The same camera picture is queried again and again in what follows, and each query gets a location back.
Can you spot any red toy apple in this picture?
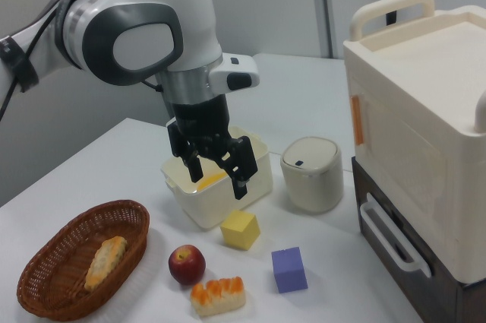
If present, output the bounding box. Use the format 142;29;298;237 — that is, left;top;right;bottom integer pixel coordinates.
168;244;207;286

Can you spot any orange glazed toy bread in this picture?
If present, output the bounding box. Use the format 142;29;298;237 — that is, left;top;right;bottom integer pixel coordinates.
189;276;247;317

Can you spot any white drawer handle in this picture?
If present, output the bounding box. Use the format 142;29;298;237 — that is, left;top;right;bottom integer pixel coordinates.
359;201;432;279

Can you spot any yellow foam cube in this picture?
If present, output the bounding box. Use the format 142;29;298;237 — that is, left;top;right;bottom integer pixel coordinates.
219;209;261;251

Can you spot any yellow toy banana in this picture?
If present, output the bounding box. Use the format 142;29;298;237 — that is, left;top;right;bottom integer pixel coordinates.
196;173;229;192

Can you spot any dark brown drawer unit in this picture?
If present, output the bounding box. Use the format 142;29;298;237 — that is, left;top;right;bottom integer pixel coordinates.
351;157;486;323

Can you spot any long toasted toy bread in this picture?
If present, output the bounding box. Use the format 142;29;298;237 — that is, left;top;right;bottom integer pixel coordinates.
84;236;128;292

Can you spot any orange cabinet door handle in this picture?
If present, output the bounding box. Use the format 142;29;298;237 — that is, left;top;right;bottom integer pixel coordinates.
351;94;365;145

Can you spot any brown wicker basket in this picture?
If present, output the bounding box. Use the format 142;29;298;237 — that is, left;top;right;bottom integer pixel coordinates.
17;199;151;322

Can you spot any purple foam cube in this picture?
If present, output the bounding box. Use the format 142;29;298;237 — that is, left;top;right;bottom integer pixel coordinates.
270;246;308;294

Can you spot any white plastic container box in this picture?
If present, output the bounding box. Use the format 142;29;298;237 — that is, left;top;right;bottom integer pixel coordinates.
159;125;273;230

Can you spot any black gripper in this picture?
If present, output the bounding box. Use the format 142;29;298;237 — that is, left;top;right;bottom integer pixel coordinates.
166;94;260;201

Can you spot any small white lidded trash can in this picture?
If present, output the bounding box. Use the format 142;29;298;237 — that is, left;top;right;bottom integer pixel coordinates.
279;136;345;213

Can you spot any cream plastic cabinet with handle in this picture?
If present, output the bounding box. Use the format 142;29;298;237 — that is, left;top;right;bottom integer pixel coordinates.
343;0;486;284

